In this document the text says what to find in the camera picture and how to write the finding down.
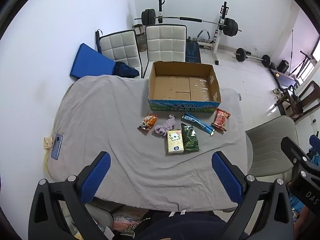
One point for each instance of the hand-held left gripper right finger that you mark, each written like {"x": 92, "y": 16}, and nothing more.
{"x": 226, "y": 177}

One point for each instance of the dark wooden chair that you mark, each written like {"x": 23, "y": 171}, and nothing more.
{"x": 303, "y": 100}

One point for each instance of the pair of light shoes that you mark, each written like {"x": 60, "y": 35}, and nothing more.
{"x": 278, "y": 93}

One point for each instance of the black treadmill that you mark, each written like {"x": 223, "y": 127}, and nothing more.
{"x": 285, "y": 78}

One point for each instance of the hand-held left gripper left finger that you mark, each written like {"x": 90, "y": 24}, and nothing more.
{"x": 96, "y": 177}

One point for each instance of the yellow tissue pack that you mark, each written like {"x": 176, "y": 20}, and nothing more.
{"x": 175, "y": 142}

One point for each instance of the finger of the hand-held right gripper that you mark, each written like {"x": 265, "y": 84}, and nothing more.
{"x": 292, "y": 150}
{"x": 315, "y": 143}

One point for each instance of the blue smartphone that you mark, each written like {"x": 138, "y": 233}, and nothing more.
{"x": 57, "y": 146}

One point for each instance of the cardboard box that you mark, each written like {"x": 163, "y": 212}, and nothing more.
{"x": 175, "y": 87}

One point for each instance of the red snack packet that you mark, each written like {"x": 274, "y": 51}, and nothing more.
{"x": 220, "y": 120}

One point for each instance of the grey table cloth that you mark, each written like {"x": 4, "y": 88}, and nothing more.
{"x": 112, "y": 120}

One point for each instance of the black box speaker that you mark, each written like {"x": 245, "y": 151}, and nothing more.
{"x": 283, "y": 66}

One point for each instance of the black weight bench pad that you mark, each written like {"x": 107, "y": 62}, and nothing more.
{"x": 193, "y": 51}

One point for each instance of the person's dark navy clothing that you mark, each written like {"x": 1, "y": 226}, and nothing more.
{"x": 190, "y": 226}

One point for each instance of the short barbell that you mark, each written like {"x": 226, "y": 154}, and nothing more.
{"x": 241, "y": 54}

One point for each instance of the orange snack packet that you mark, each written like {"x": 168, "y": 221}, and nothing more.
{"x": 148, "y": 122}

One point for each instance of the long barbell with black plates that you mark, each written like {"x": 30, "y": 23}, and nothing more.
{"x": 190, "y": 18}

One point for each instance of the beige office chair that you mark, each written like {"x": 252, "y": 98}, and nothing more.
{"x": 270, "y": 142}

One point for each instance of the blue folded mat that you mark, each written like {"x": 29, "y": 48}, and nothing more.
{"x": 90, "y": 63}

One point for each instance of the white barbell rack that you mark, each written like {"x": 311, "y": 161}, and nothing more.
{"x": 221, "y": 27}

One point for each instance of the dark blue cloth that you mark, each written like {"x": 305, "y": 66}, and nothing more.
{"x": 125, "y": 70}

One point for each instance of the pink folded cloth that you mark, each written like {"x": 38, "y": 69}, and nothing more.
{"x": 127, "y": 221}

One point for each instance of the beige paper scrap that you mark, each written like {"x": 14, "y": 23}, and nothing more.
{"x": 47, "y": 142}

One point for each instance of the dark green packet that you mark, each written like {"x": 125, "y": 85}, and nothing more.
{"x": 190, "y": 137}

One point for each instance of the white quilted chair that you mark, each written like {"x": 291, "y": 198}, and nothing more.
{"x": 120, "y": 47}
{"x": 165, "y": 42}

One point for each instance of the long blue packet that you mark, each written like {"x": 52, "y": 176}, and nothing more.
{"x": 197, "y": 123}

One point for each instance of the purple sock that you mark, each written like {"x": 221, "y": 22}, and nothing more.
{"x": 163, "y": 128}

